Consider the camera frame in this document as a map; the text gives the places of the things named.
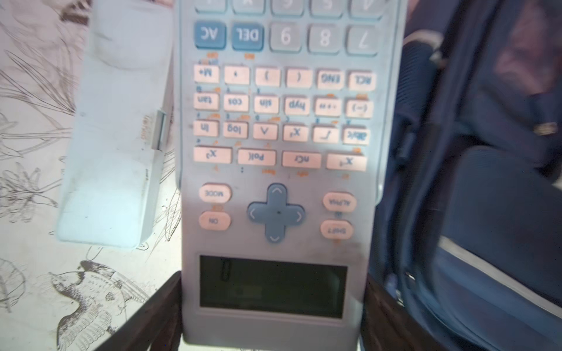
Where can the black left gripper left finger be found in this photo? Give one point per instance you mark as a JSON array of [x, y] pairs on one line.
[[156, 325]]

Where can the light blue scientific calculator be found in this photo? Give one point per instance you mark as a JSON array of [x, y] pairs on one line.
[[284, 113]]

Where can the navy blue backpack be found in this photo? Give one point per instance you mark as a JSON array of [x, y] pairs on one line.
[[467, 237]]

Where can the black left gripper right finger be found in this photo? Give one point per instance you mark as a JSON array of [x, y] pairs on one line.
[[387, 326]]

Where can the white eraser box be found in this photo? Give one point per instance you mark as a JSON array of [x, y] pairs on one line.
[[114, 163]]

